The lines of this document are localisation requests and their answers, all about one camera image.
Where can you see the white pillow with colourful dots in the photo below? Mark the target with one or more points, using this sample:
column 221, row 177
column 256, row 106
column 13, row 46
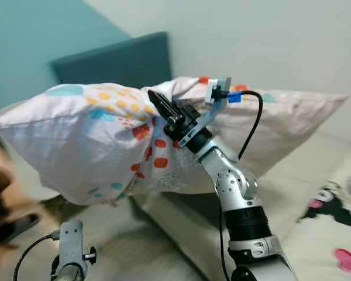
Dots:
column 76, row 137

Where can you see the dark teal bed headboard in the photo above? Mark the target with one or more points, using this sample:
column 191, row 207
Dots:
column 117, row 61

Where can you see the beige bed mattress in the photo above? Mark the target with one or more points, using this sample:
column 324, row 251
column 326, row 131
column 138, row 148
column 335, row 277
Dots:
column 292, row 170

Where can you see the beige quilt with cartoon print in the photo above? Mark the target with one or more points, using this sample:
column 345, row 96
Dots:
column 322, row 246

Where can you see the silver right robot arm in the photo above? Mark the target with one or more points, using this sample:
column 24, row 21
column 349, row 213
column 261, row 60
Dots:
column 235, row 182

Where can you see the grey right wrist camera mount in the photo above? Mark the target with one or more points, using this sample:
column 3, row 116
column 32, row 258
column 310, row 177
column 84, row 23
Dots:
column 217, row 91

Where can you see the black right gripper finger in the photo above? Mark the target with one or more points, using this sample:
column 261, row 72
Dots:
column 162, row 103

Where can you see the dark slipper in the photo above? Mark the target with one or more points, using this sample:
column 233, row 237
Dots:
column 17, row 227

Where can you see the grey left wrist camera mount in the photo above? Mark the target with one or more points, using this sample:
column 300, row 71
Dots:
column 70, row 246

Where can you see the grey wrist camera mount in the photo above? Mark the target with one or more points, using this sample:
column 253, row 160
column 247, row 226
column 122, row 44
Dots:
column 70, row 246
column 217, row 91

